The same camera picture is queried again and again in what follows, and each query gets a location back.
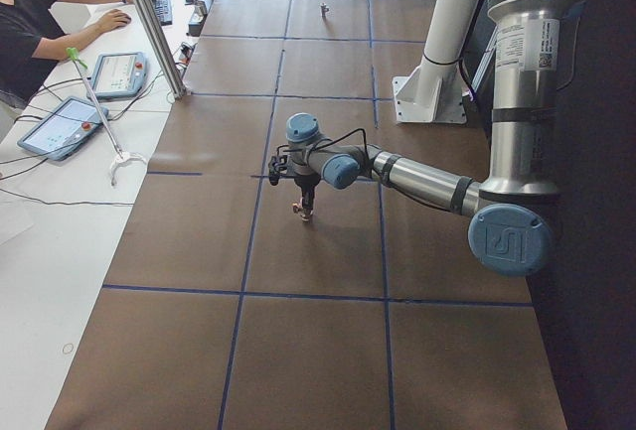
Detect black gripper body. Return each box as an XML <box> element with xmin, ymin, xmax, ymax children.
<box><xmin>294</xmin><ymin>174</ymin><xmax>319</xmax><ymax>197</ymax></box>

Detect metal pipe fitting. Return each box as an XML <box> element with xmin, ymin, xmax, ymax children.
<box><xmin>320</xmin><ymin>2</ymin><xmax>330</xmax><ymax>19</ymax></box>

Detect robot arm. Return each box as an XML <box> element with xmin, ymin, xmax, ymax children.
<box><xmin>268</xmin><ymin>0</ymin><xmax>576</xmax><ymax>276</ymax></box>

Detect reacher grabber tool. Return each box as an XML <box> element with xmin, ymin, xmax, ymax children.
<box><xmin>66</xmin><ymin>48</ymin><xmax>148</xmax><ymax>187</ymax></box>

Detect metal cup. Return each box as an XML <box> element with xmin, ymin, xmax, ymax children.
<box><xmin>194</xmin><ymin>0</ymin><xmax>209</xmax><ymax>17</ymax></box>

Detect far teach pendant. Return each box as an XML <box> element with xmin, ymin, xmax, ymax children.
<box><xmin>90</xmin><ymin>52</ymin><xmax>147</xmax><ymax>101</ymax></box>

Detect teach pendant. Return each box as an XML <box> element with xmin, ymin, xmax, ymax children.
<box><xmin>90</xmin><ymin>52</ymin><xmax>147</xmax><ymax>101</ymax></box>
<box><xmin>17</xmin><ymin>96</ymin><xmax>102</xmax><ymax>161</ymax></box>

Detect black keyboard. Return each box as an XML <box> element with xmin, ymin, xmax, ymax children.
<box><xmin>151</xmin><ymin>0</ymin><xmax>173</xmax><ymax>26</ymax></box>

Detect near teach pendant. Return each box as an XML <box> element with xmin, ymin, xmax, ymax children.
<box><xmin>17</xmin><ymin>96</ymin><xmax>102</xmax><ymax>161</ymax></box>

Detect seated person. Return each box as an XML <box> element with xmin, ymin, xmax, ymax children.
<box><xmin>1</xmin><ymin>0</ymin><xmax>133</xmax><ymax>110</ymax></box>

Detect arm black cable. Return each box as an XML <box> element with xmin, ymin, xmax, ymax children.
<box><xmin>277</xmin><ymin>126</ymin><xmax>394</xmax><ymax>188</ymax></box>

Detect white pedestal column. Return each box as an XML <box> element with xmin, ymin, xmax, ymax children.
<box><xmin>393</xmin><ymin>0</ymin><xmax>479</xmax><ymax>124</ymax></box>

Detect aluminium frame post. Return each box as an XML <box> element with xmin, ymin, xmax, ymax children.
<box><xmin>133</xmin><ymin>0</ymin><xmax>187</xmax><ymax>100</ymax></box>

